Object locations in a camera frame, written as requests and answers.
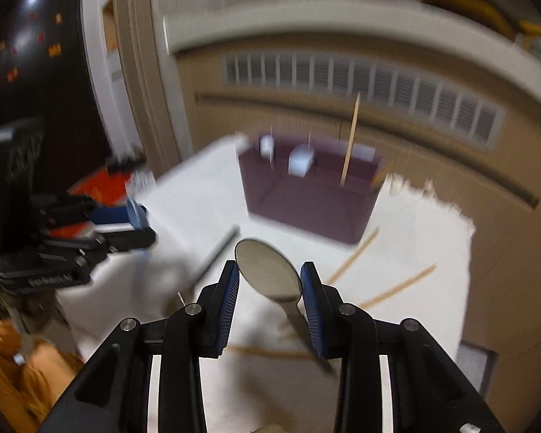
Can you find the purple plastic container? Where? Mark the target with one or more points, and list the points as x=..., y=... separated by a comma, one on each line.
x=297, y=207

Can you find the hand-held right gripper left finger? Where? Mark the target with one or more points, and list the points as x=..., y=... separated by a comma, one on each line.
x=227, y=300

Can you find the black refrigerator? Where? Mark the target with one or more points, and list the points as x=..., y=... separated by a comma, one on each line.
x=27, y=54

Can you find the metal spoon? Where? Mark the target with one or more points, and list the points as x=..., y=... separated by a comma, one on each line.
x=266, y=270

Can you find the white cloth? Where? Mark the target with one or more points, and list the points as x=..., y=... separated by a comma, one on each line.
x=270, y=392

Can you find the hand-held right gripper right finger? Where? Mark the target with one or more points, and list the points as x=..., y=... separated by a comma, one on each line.
x=313, y=306

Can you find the long grey vent grille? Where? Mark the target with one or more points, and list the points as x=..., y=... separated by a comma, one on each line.
x=342, y=76

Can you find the blue plastic spoon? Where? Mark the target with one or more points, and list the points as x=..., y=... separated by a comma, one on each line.
x=302, y=161

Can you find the small wooden spoon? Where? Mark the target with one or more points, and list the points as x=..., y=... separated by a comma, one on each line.
x=381, y=176

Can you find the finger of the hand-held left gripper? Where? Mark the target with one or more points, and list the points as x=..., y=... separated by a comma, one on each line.
x=130, y=238
x=137, y=214

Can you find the white shelving cabinet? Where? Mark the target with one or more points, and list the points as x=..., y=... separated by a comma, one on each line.
x=94, y=76

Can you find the red object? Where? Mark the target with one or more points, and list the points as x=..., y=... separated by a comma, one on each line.
x=99, y=185

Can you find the orange hoodie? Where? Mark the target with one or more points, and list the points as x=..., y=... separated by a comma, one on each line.
x=9, y=370

